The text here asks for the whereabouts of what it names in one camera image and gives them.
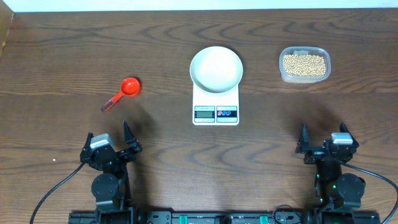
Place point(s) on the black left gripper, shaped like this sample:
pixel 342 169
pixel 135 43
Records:
pixel 134 144

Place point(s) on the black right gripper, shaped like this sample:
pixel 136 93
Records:
pixel 303 144

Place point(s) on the red plastic measuring scoop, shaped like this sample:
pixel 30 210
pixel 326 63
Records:
pixel 130 87

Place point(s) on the white digital kitchen scale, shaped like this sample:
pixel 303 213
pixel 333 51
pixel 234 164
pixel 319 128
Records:
pixel 215 109

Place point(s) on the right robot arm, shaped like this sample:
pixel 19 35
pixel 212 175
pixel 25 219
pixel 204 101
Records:
pixel 340 194

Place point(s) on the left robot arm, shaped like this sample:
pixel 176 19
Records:
pixel 111 189

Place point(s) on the white ceramic bowl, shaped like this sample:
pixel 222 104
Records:
pixel 216 69

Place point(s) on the soybeans in container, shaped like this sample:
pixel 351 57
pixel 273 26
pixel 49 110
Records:
pixel 304 65

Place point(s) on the clear plastic container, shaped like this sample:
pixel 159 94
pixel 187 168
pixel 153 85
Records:
pixel 304 51

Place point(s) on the cardboard box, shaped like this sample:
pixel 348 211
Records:
pixel 6 19

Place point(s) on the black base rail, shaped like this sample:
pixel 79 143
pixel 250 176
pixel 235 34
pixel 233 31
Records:
pixel 165 217

